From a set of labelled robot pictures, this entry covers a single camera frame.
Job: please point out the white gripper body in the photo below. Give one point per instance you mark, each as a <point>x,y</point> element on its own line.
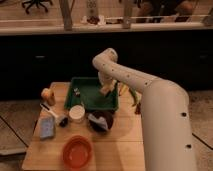
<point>105,79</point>

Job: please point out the wooden board eraser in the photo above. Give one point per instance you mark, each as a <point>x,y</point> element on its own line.
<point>106,90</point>

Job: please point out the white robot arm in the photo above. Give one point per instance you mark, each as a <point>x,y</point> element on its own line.
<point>167,135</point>

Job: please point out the green plastic tray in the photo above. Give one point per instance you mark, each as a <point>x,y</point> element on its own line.
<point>90,96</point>

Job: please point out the small object in tray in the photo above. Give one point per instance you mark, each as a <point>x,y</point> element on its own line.
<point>77,92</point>

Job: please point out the yellow sticks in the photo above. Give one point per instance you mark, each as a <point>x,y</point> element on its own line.
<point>123,89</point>

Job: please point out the green chili pepper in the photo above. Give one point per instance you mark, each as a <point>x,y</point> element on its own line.
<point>134,96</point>

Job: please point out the grey cloth in bowl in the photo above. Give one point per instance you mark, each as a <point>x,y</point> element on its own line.
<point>99,123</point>

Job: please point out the dark bowl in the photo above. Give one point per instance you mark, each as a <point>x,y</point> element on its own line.
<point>107,115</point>

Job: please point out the white cup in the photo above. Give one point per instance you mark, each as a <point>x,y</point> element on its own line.
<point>77,113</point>

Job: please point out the blue sponge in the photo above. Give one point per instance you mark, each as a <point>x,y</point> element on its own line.
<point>47,127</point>

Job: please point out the orange plastic bowl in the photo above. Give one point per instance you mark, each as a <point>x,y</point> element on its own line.
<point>76,153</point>

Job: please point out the person sitting in background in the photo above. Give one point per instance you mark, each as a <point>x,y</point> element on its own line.
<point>167,7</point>

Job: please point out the black office chair base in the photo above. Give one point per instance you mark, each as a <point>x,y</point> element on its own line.
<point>29,3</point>

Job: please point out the white handled dish brush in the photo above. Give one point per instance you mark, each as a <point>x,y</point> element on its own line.
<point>60,120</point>

